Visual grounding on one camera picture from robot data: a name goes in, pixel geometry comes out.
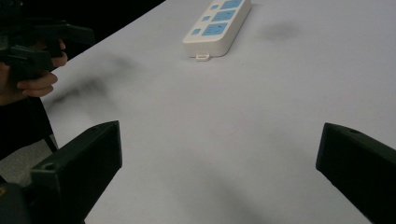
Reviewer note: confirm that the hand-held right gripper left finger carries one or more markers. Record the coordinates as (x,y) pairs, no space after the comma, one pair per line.
(81,168)

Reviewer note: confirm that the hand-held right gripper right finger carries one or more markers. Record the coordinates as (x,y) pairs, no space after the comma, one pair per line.
(361,165)

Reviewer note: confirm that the white power strip blue sockets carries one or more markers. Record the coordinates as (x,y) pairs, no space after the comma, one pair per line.
(214,31)

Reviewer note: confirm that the black table leg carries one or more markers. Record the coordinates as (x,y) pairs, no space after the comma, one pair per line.
(50,143)

